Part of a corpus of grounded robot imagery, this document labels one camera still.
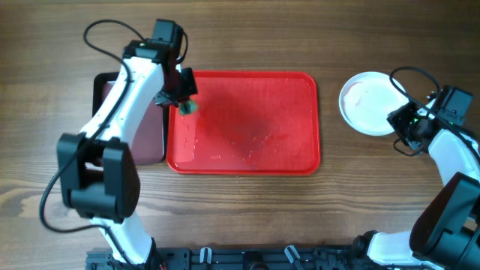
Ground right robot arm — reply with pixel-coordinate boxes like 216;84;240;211
349;103;479;269

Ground black tray with water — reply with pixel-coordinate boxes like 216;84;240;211
92;72;170;165

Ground green yellow sponge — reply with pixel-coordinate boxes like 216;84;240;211
178;100;198;116

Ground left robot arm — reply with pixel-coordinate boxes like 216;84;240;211
53;39;197;269

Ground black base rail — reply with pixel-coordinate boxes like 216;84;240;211
85;245;418;270

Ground red plastic tray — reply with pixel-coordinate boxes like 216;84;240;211
166;70;321;176

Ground white plate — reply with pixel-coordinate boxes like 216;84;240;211
338;71;409;137

